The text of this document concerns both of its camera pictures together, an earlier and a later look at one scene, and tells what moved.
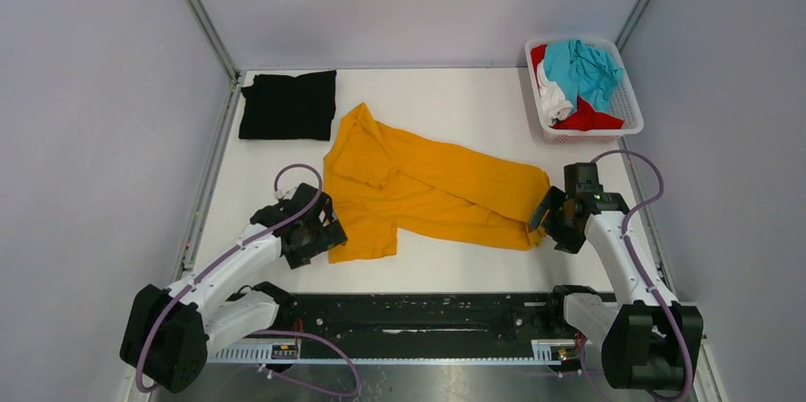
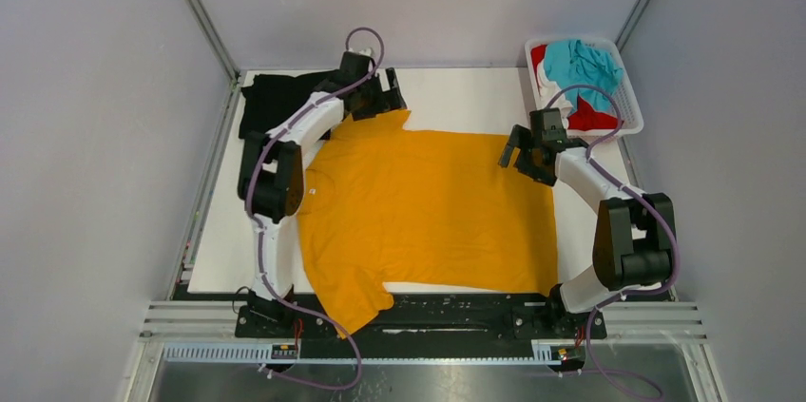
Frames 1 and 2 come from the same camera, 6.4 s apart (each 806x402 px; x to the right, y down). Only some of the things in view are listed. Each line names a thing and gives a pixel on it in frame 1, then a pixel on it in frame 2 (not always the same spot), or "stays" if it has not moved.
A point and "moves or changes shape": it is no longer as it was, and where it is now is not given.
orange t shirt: (380, 181) moves or changes shape
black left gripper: (330, 235) -> (385, 101)
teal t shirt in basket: (585, 71) stays
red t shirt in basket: (585, 118) stays
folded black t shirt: (301, 107) stays
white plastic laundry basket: (626, 105) stays
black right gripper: (568, 241) -> (521, 138)
